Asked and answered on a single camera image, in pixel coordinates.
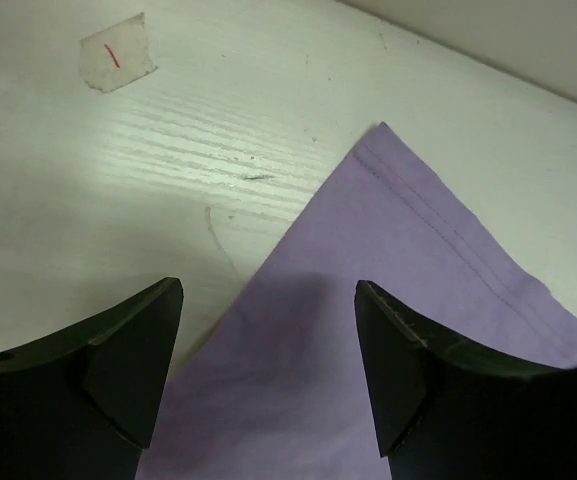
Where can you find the clear tape piece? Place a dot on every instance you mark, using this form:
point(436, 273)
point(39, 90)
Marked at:
point(116, 56)

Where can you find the purple t-shirt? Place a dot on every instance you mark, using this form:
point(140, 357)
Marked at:
point(279, 389)

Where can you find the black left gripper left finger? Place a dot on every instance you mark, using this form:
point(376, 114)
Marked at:
point(82, 402)

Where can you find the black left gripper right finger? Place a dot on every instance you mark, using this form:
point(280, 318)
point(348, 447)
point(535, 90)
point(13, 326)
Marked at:
point(447, 407)

